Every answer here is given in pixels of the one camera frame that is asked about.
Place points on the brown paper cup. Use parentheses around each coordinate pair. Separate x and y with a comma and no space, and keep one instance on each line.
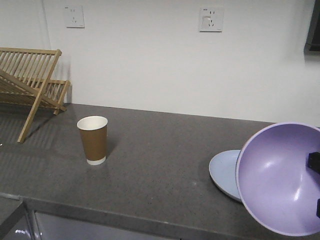
(93,133)

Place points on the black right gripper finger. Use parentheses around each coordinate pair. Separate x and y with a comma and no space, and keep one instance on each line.
(318,208)

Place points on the wooden dish rack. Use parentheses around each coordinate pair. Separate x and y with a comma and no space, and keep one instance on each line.
(26,80)

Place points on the purple plastic bowl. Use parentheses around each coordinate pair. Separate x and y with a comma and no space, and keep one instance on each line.
(274,183)

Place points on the white wall socket right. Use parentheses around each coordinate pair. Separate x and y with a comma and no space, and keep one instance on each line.
(211,19)

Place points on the white wall socket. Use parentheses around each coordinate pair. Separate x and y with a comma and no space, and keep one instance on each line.
(74,16)
(211,19)

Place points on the light blue plate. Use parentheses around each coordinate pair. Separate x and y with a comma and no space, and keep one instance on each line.
(222,170)

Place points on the white wall socket left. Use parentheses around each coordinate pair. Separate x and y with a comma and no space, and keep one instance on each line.
(74,16)

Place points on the black wall cabinet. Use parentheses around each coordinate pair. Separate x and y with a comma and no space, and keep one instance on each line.
(313,37)

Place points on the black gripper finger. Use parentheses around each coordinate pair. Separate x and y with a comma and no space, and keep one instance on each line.
(313,161)

